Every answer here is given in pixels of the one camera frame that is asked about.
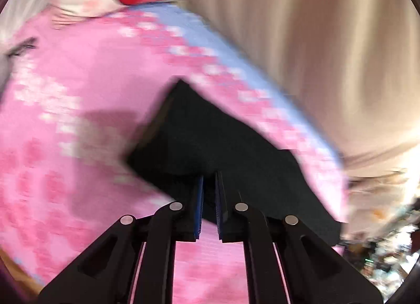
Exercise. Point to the black pants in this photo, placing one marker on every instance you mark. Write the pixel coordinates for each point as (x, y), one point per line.
(229, 146)

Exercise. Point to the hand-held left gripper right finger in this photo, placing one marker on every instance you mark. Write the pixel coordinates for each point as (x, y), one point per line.
(219, 205)

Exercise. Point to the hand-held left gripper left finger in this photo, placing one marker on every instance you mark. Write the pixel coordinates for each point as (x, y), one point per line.
(199, 205)

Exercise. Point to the white cloth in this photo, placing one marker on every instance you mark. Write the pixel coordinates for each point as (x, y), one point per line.
(19, 5)

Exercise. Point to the beige curtain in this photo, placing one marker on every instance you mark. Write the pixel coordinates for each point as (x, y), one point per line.
(311, 38)

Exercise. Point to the pink floral bed sheet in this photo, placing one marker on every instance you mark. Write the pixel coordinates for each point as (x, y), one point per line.
(82, 100)

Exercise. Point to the colourful clutter pile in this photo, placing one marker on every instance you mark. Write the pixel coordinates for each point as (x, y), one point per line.
(387, 245)

